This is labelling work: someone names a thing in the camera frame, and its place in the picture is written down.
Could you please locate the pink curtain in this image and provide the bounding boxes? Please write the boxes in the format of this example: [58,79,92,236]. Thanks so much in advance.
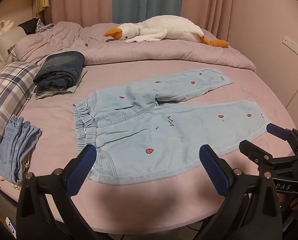
[50,0,114,28]
[181,0,265,38]

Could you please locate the white plush goose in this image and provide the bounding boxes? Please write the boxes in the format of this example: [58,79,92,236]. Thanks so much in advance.
[103,15,231,48]

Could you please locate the white wall socket strip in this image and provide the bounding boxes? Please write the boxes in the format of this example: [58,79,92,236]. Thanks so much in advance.
[283,36,298,60]

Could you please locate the bed with pink sheet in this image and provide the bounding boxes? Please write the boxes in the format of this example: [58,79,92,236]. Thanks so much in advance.
[0,20,298,233]

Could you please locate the dark cloth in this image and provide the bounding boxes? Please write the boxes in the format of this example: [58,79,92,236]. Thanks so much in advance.
[17,18,40,34]

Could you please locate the beige pillow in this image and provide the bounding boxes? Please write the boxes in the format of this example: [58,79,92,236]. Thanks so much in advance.
[0,27,26,63]

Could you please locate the plaid cloth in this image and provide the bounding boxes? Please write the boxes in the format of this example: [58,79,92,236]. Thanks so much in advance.
[35,19,55,33]

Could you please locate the folded dark blue jeans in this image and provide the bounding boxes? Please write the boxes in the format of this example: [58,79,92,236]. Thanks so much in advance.
[33,51,85,90]

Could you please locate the white plush toy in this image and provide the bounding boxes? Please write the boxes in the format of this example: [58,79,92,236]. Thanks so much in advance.
[0,20,15,39]

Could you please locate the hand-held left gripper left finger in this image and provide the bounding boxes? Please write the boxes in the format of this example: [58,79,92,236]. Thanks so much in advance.
[16,144,107,240]

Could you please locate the folded light blue jeans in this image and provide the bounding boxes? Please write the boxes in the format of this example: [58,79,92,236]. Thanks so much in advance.
[0,115,41,184]

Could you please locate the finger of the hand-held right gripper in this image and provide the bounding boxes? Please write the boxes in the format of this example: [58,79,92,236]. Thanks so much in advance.
[239,140,298,167]
[266,123,298,153]

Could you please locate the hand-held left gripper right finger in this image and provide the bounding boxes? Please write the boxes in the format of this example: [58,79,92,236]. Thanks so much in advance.
[196,144,285,240]

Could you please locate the folded green garment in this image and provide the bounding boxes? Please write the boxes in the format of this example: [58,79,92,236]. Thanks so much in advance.
[34,67,88,100]

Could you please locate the light blue strawberry pants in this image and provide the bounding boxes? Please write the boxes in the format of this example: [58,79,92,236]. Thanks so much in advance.
[72,67,271,185]

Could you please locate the blue plaid pillow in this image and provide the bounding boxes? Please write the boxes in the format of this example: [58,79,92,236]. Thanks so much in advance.
[0,61,40,165]

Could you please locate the pink quilt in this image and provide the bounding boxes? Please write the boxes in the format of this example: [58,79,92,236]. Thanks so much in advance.
[15,21,257,73]

